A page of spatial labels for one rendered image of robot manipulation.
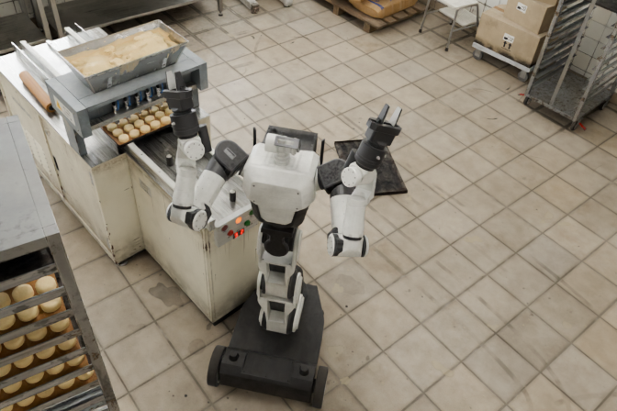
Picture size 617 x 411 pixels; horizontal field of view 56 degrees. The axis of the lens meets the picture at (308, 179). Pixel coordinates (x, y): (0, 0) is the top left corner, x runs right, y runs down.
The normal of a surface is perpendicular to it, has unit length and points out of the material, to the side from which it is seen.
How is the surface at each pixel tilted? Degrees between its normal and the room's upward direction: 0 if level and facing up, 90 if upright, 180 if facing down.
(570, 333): 0
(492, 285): 0
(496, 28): 88
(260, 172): 45
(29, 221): 0
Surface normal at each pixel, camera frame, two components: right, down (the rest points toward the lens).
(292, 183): -0.09, -0.06
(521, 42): -0.71, 0.44
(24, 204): 0.06, -0.74
